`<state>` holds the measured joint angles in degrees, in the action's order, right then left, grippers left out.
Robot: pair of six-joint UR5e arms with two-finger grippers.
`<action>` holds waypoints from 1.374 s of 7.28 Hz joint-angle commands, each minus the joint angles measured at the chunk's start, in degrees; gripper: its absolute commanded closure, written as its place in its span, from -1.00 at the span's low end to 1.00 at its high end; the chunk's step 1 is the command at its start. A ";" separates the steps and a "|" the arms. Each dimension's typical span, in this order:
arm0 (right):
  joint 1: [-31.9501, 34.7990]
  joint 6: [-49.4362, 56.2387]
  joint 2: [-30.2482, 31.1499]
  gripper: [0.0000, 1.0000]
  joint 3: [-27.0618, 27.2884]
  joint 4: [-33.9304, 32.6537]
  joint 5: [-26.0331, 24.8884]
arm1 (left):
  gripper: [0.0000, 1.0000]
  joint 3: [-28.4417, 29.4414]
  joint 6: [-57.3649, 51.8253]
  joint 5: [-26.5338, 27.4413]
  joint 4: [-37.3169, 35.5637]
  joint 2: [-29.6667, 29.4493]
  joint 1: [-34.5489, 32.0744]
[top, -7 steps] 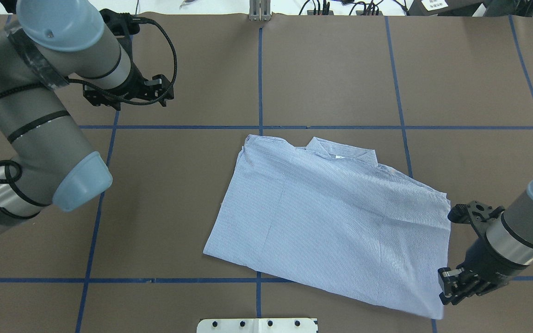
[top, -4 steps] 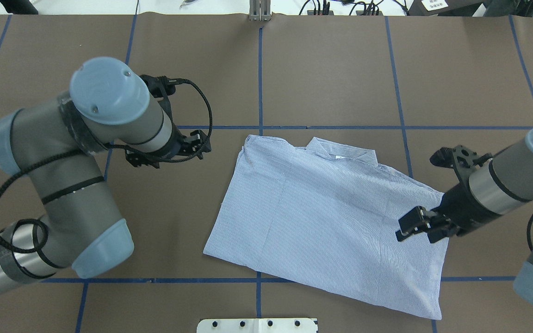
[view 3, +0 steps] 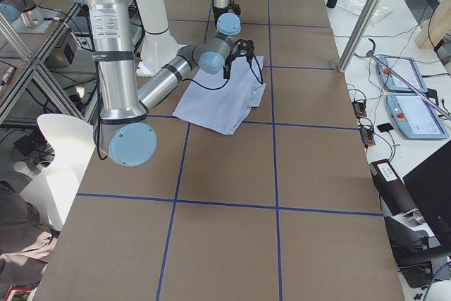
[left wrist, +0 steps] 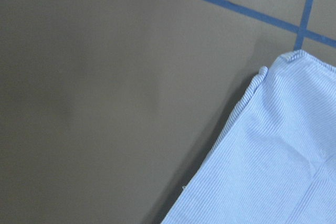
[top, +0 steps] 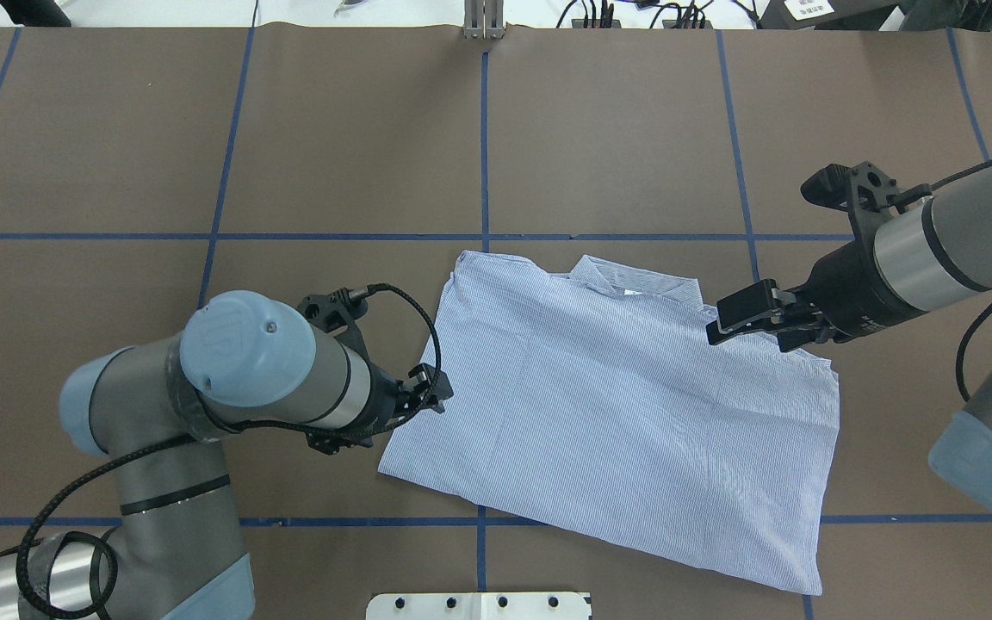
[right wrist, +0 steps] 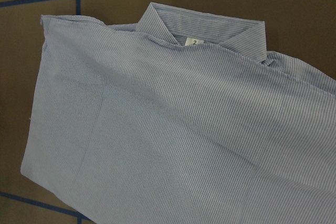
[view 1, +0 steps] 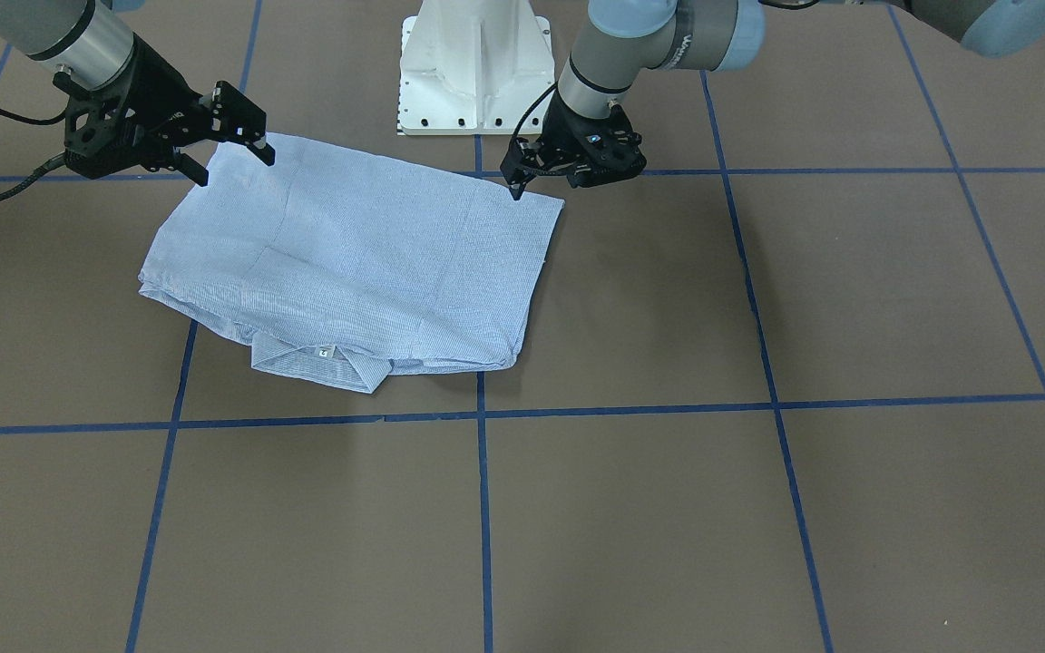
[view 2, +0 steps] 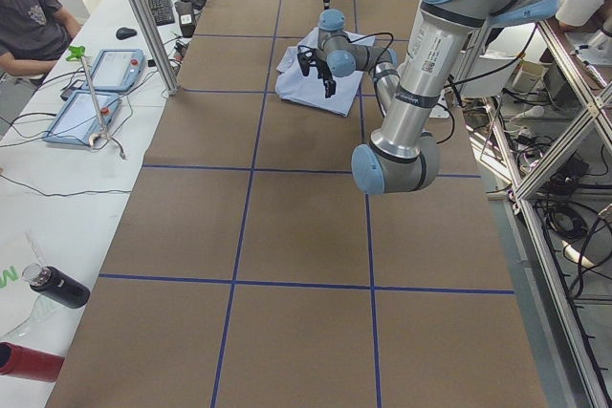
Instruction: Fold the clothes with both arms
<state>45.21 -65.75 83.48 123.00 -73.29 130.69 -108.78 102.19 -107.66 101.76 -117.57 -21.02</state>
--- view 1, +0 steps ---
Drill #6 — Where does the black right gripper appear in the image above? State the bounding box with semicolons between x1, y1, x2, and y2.
53;37;277;187

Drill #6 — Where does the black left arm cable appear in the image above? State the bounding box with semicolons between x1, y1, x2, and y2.
512;83;560;141

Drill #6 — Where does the blue striped button shirt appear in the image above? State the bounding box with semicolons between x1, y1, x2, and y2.
140;133;564;394

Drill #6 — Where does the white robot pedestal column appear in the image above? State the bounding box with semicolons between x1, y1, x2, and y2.
396;1;556;137

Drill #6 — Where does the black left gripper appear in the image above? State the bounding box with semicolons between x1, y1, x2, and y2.
500;86;648;201

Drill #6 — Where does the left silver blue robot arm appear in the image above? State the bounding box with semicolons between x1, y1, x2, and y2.
500;1;1045;201

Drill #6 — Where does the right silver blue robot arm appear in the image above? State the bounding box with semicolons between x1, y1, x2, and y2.
0;1;277;186

